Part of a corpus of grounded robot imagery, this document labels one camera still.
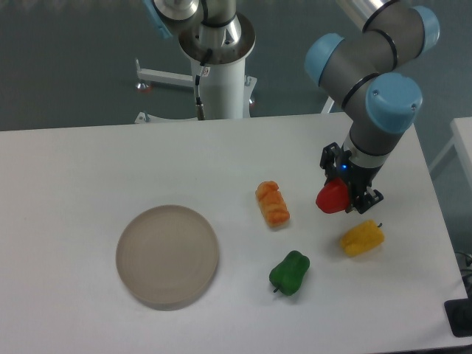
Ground green bell pepper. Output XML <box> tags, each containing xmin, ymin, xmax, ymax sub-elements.
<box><xmin>269</xmin><ymin>250</ymin><xmax>310</xmax><ymax>296</ymax></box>

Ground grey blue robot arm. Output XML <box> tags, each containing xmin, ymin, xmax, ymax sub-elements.
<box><xmin>305</xmin><ymin>1</ymin><xmax>440</xmax><ymax>214</ymax></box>

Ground black base cable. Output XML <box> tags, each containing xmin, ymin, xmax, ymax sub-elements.
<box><xmin>194</xmin><ymin>47</ymin><xmax>215</xmax><ymax>121</ymax></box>

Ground yellow bell pepper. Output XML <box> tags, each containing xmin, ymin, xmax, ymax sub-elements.
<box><xmin>339</xmin><ymin>220</ymin><xmax>385</xmax><ymax>257</ymax></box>

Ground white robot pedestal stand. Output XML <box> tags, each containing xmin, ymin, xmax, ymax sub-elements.
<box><xmin>136</xmin><ymin>1</ymin><xmax>257</xmax><ymax>120</ymax></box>

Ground black box at edge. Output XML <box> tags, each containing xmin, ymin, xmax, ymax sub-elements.
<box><xmin>444</xmin><ymin>299</ymin><xmax>472</xmax><ymax>338</ymax></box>

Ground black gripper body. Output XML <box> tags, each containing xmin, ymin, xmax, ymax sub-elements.
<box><xmin>336</xmin><ymin>146</ymin><xmax>381</xmax><ymax>199</ymax></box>

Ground red bell pepper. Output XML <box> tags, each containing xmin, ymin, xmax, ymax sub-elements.
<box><xmin>316</xmin><ymin>178</ymin><xmax>350</xmax><ymax>214</ymax></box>

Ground cables at right edge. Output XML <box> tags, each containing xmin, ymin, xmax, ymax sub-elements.
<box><xmin>455</xmin><ymin>250</ymin><xmax>472</xmax><ymax>299</ymax></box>

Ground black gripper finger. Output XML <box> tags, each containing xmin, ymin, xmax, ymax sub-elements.
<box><xmin>345</xmin><ymin>188</ymin><xmax>384</xmax><ymax>214</ymax></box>
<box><xmin>320</xmin><ymin>142</ymin><xmax>341</xmax><ymax>180</ymax></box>

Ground white side table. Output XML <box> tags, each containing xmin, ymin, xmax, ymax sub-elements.
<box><xmin>428</xmin><ymin>117</ymin><xmax>471</xmax><ymax>178</ymax></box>

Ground orange croissant bread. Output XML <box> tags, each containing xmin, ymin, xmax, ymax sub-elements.
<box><xmin>255</xmin><ymin>181</ymin><xmax>290</xmax><ymax>228</ymax></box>

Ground beige round plate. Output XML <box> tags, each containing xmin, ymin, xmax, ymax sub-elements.
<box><xmin>115</xmin><ymin>205</ymin><xmax>220</xmax><ymax>310</ymax></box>

